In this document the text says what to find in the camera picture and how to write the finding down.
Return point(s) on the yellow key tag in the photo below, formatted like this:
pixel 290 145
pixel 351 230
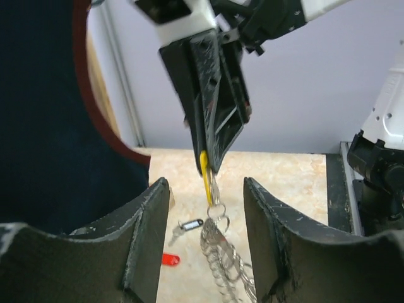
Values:
pixel 205 172

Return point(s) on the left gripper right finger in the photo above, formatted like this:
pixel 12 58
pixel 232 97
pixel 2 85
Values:
pixel 297 259

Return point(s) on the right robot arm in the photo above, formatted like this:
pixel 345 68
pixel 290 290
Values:
pixel 313 90

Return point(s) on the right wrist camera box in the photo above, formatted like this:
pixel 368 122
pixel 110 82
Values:
pixel 176 20

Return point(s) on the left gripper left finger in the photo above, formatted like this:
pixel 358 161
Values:
pixel 124 248

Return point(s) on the black key tag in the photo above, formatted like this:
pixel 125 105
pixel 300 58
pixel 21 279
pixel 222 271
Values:
pixel 191 225

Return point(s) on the silver key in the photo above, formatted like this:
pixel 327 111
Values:
pixel 176 233

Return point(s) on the wooden clothes rack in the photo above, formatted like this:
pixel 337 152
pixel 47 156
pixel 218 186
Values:
pixel 105 115

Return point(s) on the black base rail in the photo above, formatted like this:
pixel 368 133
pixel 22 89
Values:
pixel 343 212

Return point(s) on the dark navy vest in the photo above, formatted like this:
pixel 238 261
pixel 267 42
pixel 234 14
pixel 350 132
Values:
pixel 62 167

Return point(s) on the red key tag right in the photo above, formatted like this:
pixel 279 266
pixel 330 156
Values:
pixel 169 259

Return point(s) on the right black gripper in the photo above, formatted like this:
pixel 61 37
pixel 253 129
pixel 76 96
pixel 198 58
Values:
pixel 206 74

